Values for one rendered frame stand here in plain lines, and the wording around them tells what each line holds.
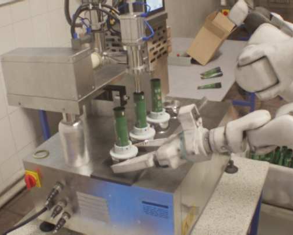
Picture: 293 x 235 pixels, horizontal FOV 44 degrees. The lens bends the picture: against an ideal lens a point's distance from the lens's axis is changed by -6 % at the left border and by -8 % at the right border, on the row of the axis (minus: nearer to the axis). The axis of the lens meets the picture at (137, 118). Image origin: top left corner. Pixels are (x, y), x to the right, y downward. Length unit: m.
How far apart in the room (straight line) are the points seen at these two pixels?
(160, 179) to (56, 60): 0.39
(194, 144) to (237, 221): 0.46
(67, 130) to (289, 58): 0.58
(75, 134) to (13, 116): 1.78
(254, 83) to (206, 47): 1.88
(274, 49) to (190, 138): 0.27
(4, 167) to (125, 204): 1.86
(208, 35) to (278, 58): 1.89
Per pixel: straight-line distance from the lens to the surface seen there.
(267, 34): 1.01
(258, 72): 0.85
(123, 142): 0.98
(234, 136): 0.83
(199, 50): 2.76
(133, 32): 0.97
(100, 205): 1.07
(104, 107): 1.35
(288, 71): 0.84
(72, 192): 1.10
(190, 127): 0.87
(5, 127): 2.74
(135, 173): 0.98
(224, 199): 1.36
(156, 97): 1.14
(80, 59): 0.96
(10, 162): 2.83
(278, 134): 0.80
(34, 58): 1.01
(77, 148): 1.05
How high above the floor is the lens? 1.56
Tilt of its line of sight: 24 degrees down
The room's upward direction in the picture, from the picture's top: 5 degrees counter-clockwise
